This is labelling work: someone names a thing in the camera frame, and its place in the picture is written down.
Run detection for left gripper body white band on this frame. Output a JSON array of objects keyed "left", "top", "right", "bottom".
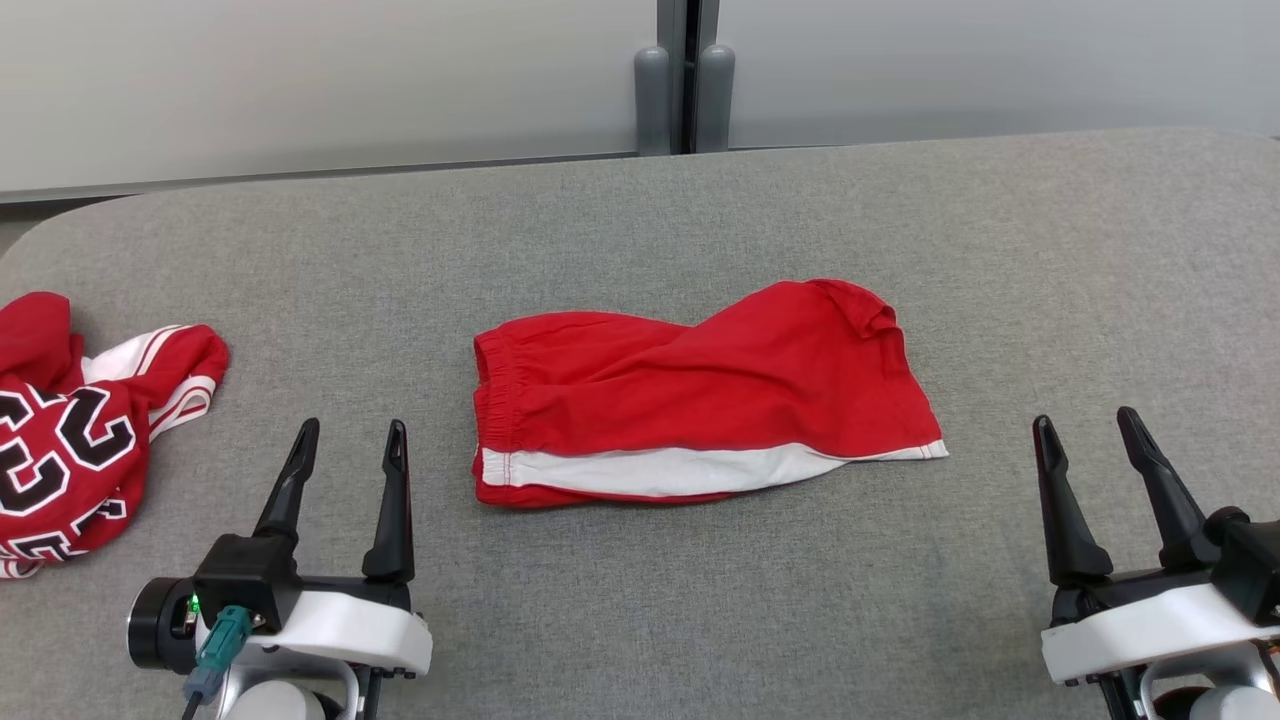
[{"left": 198, "top": 575, "right": 434, "bottom": 681}]

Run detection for red shorts with white stripe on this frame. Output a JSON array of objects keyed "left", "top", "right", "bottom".
[{"left": 472, "top": 278, "right": 949, "bottom": 511}]

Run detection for grey partition post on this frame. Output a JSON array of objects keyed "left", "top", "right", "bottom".
[{"left": 657, "top": 0, "right": 721, "bottom": 156}]

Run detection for grey rounded post foot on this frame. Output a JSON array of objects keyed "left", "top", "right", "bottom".
[
  {"left": 634, "top": 45, "right": 671, "bottom": 158},
  {"left": 697, "top": 43, "right": 736, "bottom": 153}
]

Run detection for red Bulls 23 jersey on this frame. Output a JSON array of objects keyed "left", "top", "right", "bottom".
[{"left": 0, "top": 290, "right": 230, "bottom": 581}]

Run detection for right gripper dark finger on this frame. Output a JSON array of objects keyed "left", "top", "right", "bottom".
[
  {"left": 1032, "top": 414, "right": 1115, "bottom": 590},
  {"left": 1116, "top": 406, "right": 1217, "bottom": 572}
]

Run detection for teal cable connector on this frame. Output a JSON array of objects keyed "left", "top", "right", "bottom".
[{"left": 183, "top": 605, "right": 253, "bottom": 701}]

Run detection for white partition panel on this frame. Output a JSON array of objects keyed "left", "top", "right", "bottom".
[
  {"left": 0, "top": 0, "right": 661, "bottom": 201},
  {"left": 718, "top": 0, "right": 1280, "bottom": 151}
]

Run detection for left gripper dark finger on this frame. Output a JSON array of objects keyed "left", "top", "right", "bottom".
[
  {"left": 361, "top": 419, "right": 417, "bottom": 587},
  {"left": 253, "top": 417, "right": 322, "bottom": 548}
]

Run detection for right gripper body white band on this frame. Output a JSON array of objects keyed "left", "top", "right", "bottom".
[{"left": 1040, "top": 568, "right": 1280, "bottom": 687}]

